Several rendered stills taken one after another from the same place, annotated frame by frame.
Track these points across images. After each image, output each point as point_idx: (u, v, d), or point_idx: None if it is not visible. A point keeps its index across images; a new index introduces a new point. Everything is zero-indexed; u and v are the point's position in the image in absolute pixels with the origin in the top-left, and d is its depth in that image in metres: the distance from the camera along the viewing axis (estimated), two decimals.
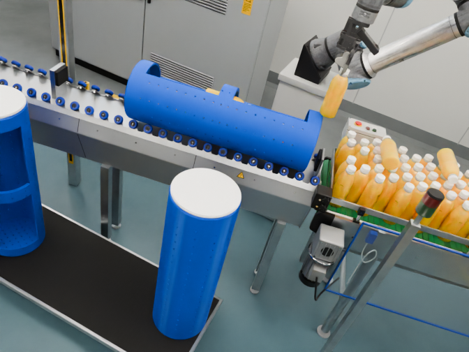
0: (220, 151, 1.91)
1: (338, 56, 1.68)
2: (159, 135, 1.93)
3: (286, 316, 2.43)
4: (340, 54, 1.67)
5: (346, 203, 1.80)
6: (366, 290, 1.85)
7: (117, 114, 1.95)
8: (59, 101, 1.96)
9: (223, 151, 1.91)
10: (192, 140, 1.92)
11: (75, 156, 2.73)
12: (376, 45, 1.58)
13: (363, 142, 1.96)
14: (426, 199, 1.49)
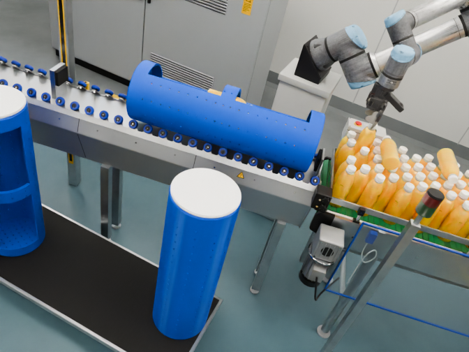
0: (221, 150, 1.91)
1: (366, 112, 1.91)
2: (158, 133, 1.93)
3: (286, 316, 2.43)
4: (368, 110, 1.90)
5: (346, 203, 1.80)
6: (366, 290, 1.85)
7: (117, 114, 1.95)
8: (59, 101, 1.96)
9: (223, 151, 1.91)
10: (192, 140, 1.92)
11: (75, 156, 2.73)
12: (401, 103, 1.81)
13: (371, 124, 1.89)
14: (426, 199, 1.49)
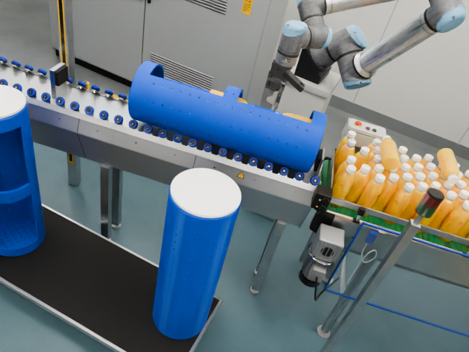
0: (222, 149, 1.91)
1: (270, 92, 1.84)
2: (158, 132, 1.93)
3: (286, 316, 2.43)
4: (272, 90, 1.83)
5: (346, 203, 1.80)
6: (366, 290, 1.85)
7: (117, 114, 1.95)
8: (59, 101, 1.96)
9: (223, 151, 1.91)
10: (193, 140, 1.92)
11: (75, 156, 2.73)
12: (301, 83, 1.73)
13: None
14: (426, 199, 1.49)
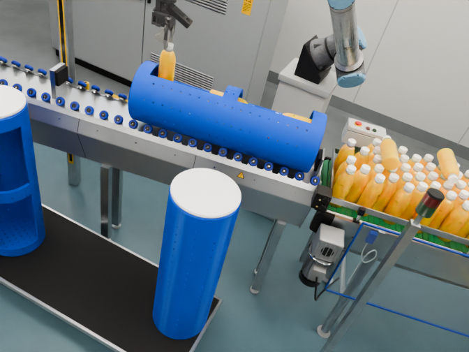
0: (222, 149, 1.91)
1: None
2: (158, 132, 1.93)
3: (286, 316, 2.43)
4: None
5: (346, 203, 1.80)
6: (366, 290, 1.85)
7: (117, 114, 1.95)
8: (59, 101, 1.96)
9: (223, 151, 1.91)
10: (193, 140, 1.92)
11: (75, 156, 2.73)
12: (186, 18, 1.68)
13: None
14: (426, 199, 1.49)
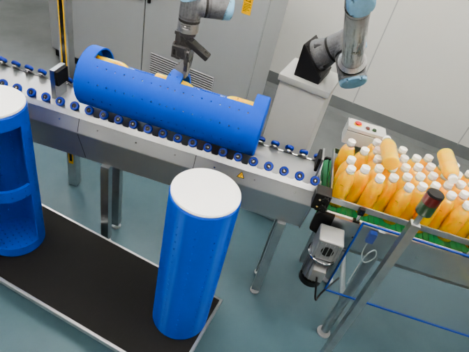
0: (223, 149, 1.91)
1: (178, 64, 1.84)
2: (160, 130, 1.93)
3: (286, 316, 2.43)
4: (180, 62, 1.83)
5: (346, 203, 1.80)
6: (366, 290, 1.85)
7: (116, 123, 1.95)
8: (59, 101, 1.96)
9: (223, 152, 1.91)
10: (194, 141, 1.92)
11: (75, 156, 2.73)
12: (205, 52, 1.75)
13: None
14: (426, 199, 1.49)
